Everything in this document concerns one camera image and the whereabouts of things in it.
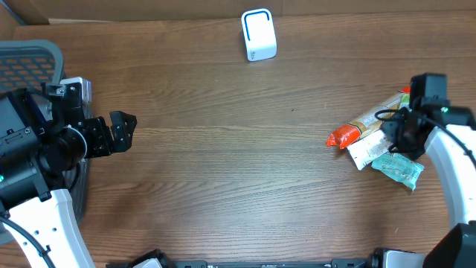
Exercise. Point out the orange spaghetti packet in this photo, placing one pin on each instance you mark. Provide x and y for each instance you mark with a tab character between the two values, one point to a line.
366	123

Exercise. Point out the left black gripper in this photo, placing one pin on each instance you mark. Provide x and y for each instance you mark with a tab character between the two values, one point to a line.
97	135

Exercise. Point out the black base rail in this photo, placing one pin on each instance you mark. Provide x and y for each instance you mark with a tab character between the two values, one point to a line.
238	264

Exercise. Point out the grey plastic mesh basket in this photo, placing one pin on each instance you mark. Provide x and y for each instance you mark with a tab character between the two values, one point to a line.
29	64

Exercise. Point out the white tube gold cap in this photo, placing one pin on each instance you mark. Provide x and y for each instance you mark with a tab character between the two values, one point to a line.
364	151

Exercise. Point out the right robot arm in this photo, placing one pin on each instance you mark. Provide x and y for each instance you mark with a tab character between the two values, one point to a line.
451	148

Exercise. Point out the white barcode scanner stand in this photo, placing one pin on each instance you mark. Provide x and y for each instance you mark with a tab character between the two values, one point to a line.
259	35

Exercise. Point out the teal wipes packet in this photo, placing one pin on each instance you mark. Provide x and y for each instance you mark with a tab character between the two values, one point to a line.
399	168

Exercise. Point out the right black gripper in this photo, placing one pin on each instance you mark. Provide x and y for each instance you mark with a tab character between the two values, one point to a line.
414	151

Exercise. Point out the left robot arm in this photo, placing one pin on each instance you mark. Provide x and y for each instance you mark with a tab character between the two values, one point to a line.
44	137

